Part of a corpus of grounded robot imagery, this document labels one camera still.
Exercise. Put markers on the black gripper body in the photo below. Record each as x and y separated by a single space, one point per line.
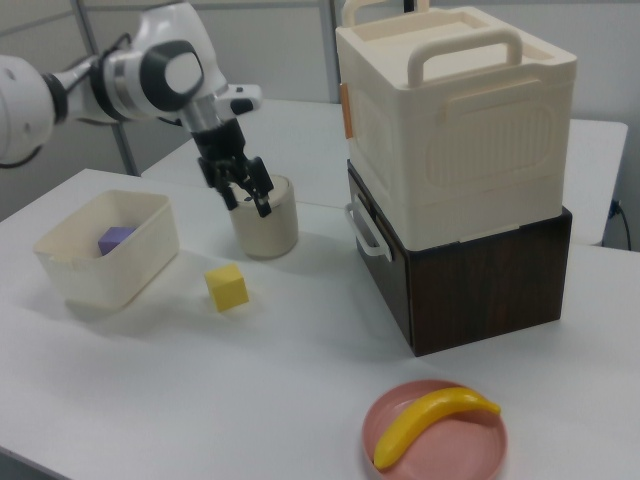
220 145

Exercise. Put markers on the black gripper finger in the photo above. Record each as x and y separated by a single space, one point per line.
227 192
259 185

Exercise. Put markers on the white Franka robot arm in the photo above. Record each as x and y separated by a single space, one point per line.
165 70

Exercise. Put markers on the cream lidded trash can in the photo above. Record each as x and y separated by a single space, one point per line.
270 232

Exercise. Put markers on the yellow cube block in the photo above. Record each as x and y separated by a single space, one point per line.
229 290

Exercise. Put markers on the purple cube block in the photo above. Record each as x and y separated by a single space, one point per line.
116 240

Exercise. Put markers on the cream open plastic bin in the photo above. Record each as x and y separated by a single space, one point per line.
120 270

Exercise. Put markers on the cream plastic storage box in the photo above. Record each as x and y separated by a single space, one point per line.
475 150

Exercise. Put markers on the black stand pole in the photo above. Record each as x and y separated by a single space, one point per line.
409 6

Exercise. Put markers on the dark brown wooden cabinet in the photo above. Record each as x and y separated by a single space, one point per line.
490 295

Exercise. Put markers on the yellow toy banana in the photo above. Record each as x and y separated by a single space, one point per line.
425 415

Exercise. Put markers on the pink round plate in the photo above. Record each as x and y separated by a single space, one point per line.
450 440

